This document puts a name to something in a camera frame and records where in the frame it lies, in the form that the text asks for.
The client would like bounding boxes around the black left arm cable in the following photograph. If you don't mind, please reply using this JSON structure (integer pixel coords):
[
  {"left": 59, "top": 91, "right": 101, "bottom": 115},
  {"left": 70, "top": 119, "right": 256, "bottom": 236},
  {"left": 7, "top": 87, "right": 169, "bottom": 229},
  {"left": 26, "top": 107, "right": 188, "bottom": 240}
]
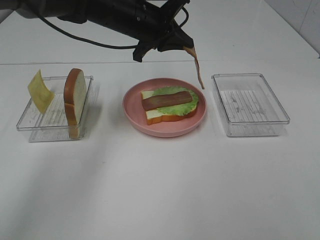
[{"left": 37, "top": 6, "right": 190, "bottom": 50}]

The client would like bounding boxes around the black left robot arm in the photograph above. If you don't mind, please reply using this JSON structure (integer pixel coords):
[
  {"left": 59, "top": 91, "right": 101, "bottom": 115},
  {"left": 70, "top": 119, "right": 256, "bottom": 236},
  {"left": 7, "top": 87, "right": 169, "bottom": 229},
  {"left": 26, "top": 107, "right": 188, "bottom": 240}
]
[{"left": 0, "top": 0, "right": 194, "bottom": 62}]

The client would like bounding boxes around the bread slice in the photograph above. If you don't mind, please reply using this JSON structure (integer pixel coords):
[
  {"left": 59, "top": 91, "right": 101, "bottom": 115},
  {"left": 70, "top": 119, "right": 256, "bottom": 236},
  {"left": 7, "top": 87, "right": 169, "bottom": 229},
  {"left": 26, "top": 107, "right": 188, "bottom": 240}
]
[
  {"left": 141, "top": 90, "right": 198, "bottom": 125},
  {"left": 63, "top": 68, "right": 87, "bottom": 139}
]

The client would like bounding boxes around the right clear plastic container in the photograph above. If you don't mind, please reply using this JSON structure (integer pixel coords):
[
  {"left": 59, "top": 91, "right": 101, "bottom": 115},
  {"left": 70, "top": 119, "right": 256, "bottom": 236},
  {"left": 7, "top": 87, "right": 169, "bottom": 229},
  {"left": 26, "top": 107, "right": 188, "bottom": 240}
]
[{"left": 211, "top": 73, "right": 290, "bottom": 137}]

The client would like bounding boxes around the pink round plate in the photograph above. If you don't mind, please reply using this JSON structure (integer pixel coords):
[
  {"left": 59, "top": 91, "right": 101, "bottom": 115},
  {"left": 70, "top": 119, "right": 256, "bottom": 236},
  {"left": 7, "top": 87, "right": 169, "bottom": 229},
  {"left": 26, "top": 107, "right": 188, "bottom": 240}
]
[{"left": 122, "top": 78, "right": 207, "bottom": 138}]

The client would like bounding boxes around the left clear plastic container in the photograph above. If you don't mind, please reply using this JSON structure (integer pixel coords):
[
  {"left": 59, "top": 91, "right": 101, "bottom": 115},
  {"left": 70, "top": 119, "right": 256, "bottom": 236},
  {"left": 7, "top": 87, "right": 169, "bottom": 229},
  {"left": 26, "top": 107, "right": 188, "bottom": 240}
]
[{"left": 16, "top": 75, "right": 97, "bottom": 143}]

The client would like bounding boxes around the green lettuce leaf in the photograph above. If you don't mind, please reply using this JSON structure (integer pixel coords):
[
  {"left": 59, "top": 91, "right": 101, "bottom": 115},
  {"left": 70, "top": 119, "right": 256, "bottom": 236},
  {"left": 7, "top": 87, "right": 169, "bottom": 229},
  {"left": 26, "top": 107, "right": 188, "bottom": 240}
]
[{"left": 146, "top": 86, "right": 199, "bottom": 118}]

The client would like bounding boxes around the clear plastic container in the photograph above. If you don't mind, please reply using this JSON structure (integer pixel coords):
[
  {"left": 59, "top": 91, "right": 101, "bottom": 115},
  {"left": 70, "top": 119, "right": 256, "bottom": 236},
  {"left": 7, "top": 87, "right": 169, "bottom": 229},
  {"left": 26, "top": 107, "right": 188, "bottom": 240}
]
[
  {"left": 211, "top": 73, "right": 290, "bottom": 137},
  {"left": 16, "top": 75, "right": 97, "bottom": 143}
]

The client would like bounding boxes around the yellow cheese slice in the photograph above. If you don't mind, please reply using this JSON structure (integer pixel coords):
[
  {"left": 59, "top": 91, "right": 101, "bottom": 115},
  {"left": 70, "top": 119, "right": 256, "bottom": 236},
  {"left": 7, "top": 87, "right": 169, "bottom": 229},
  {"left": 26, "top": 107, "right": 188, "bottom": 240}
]
[{"left": 27, "top": 69, "right": 55, "bottom": 114}]

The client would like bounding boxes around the red ham slice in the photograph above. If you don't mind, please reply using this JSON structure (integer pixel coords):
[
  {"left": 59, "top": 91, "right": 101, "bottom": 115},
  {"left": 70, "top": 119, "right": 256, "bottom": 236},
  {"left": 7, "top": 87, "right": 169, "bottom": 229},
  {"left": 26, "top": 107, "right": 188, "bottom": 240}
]
[{"left": 141, "top": 91, "right": 193, "bottom": 111}]

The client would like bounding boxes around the wavy bacon strip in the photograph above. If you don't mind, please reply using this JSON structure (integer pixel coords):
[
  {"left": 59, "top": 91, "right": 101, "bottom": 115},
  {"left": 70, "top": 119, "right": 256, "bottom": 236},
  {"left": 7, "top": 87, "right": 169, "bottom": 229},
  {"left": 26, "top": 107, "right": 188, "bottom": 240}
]
[{"left": 183, "top": 46, "right": 205, "bottom": 90}]

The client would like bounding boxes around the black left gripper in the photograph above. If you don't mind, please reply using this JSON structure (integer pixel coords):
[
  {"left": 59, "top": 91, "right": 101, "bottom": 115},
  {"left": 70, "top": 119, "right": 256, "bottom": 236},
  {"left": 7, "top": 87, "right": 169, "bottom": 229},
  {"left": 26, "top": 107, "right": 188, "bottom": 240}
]
[{"left": 117, "top": 0, "right": 194, "bottom": 63}]

